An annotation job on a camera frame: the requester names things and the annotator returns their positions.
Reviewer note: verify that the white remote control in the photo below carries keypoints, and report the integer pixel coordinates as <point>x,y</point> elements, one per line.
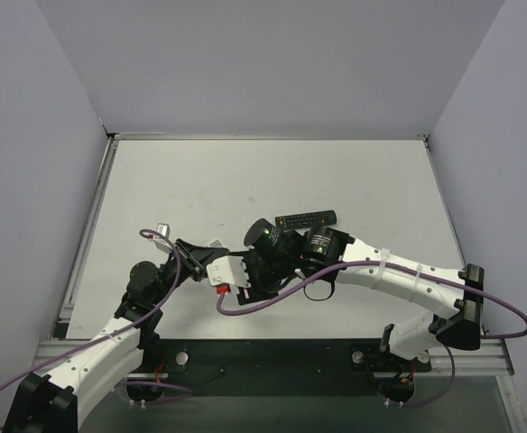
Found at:
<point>216,246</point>

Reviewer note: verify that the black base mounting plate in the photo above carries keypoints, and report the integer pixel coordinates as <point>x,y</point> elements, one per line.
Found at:
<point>271,367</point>

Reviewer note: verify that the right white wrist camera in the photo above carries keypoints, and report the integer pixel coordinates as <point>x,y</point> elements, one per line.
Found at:
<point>228,274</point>

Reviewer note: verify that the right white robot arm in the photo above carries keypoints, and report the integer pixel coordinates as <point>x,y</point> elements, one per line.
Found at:
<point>451,298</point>

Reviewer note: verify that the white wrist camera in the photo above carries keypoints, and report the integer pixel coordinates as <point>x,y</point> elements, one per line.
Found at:
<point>228,274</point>
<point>162,236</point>

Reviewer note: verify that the black tv remote control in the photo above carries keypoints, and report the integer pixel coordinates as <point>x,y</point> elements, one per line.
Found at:
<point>306,220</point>

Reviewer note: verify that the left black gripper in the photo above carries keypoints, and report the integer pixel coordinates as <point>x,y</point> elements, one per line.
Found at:
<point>188,258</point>

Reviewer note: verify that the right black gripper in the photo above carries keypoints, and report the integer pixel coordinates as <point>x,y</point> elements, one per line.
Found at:
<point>254,271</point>

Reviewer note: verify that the aluminium front rail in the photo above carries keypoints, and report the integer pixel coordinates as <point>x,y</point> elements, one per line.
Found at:
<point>492,359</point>

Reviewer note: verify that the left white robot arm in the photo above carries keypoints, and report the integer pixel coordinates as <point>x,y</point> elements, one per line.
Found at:
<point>61,399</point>

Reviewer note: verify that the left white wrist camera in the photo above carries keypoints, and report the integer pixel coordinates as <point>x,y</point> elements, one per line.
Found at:
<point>162,236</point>

